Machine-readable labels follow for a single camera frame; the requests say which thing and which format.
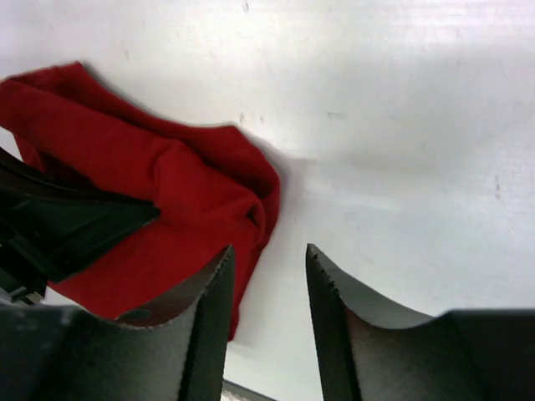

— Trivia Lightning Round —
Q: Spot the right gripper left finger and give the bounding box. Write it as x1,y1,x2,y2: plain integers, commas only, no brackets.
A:
1,246,235,400

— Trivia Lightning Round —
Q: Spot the dark red t shirt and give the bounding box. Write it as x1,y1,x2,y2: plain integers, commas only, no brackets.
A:
1,63,281,318

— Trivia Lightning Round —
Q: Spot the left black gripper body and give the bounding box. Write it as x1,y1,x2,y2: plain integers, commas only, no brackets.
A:
1,151,160,305

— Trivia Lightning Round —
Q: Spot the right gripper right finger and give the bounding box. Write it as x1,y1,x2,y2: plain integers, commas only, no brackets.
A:
305,244,534,400

